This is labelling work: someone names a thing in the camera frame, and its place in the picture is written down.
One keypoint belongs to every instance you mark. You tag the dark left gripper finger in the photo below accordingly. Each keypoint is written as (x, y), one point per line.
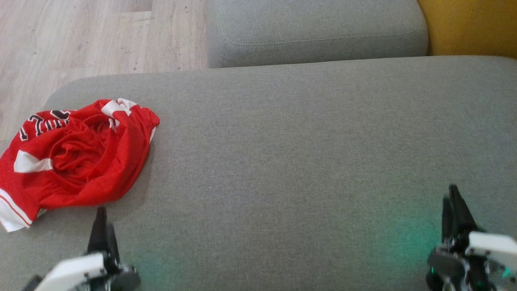
(99, 234)
(112, 246)

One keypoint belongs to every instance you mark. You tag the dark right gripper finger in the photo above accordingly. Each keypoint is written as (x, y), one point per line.
(461, 218)
(447, 222)

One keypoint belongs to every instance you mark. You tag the white and dark right gripper body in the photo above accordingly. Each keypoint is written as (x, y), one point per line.
(488, 246)

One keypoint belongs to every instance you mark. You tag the white and dark left gripper body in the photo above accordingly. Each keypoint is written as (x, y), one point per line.
(76, 270)

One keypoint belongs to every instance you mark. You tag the red jersey with white sleeves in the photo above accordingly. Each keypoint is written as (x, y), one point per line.
(80, 161)

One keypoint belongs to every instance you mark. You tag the yellow cushion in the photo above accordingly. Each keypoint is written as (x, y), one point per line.
(472, 24)

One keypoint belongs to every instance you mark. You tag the grey sofa back cushion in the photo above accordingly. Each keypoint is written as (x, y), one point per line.
(315, 28)

